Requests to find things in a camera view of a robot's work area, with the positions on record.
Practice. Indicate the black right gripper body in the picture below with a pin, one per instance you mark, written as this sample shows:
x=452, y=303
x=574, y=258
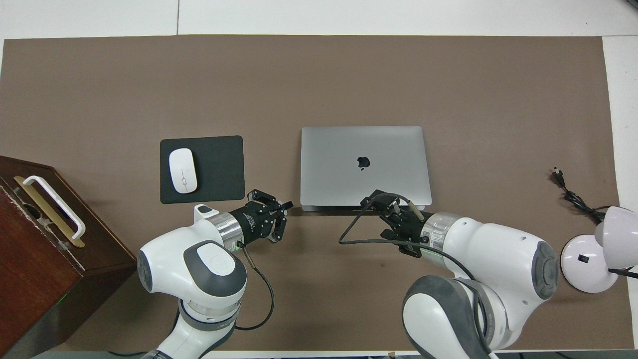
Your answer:
x=408, y=232

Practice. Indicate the white desk lamp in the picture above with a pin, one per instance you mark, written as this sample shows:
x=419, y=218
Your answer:
x=583, y=259

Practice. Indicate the black mouse pad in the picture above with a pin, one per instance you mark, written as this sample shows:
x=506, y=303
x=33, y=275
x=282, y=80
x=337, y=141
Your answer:
x=219, y=169

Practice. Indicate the silver laptop with apple logo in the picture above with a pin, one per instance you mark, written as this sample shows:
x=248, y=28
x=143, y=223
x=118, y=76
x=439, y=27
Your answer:
x=364, y=149

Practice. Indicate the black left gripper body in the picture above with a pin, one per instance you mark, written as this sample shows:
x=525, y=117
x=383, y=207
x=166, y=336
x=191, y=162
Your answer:
x=254, y=224

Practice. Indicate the white computer mouse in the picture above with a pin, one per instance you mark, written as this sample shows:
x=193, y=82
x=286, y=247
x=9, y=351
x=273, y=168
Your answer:
x=182, y=170

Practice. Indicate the brown table mat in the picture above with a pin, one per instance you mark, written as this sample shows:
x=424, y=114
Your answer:
x=319, y=80

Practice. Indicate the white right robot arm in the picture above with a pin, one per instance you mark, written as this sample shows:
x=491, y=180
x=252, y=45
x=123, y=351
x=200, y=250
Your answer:
x=498, y=249

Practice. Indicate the dark brown wooden box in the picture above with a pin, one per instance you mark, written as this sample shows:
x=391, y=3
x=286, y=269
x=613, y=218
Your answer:
x=40, y=279

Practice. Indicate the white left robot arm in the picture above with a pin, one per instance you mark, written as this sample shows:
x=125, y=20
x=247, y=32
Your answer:
x=169, y=254

